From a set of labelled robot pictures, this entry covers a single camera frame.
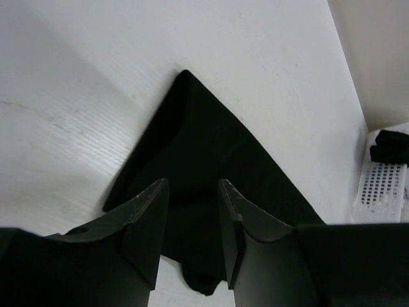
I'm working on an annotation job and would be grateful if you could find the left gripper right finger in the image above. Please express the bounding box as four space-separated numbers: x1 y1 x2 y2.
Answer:
219 180 320 306

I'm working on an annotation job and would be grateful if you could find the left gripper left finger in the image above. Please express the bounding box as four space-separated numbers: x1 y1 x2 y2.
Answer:
45 179 169 306

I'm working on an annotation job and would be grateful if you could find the black tank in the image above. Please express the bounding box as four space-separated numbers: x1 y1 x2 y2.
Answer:
103 70 321 296
370 130 408 164

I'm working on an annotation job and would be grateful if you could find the white plastic basket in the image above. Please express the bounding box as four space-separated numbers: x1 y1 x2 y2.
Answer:
351 123 408 223

